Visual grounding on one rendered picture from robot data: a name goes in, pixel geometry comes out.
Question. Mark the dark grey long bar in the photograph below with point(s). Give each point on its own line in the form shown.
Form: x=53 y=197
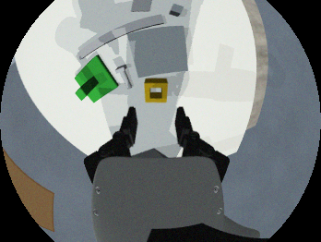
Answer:
x=119 y=32

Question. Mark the yellow square nut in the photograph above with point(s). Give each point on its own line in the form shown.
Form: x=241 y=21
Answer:
x=156 y=97

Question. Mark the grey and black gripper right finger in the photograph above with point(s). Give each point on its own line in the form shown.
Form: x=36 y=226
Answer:
x=193 y=145

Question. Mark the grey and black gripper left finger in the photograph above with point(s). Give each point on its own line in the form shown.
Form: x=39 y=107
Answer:
x=116 y=146

